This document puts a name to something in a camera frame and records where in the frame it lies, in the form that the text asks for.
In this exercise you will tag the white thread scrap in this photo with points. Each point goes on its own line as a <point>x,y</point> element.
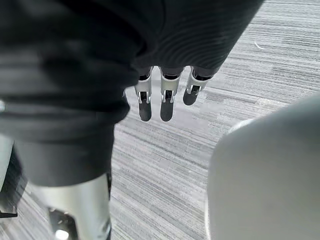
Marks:
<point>260,47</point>

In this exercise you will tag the robot dark foot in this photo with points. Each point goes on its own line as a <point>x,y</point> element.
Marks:
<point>12,190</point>

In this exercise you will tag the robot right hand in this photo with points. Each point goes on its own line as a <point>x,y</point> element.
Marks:
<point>75,75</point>

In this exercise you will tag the robot silver leg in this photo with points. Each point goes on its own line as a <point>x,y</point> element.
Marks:
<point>270,180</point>

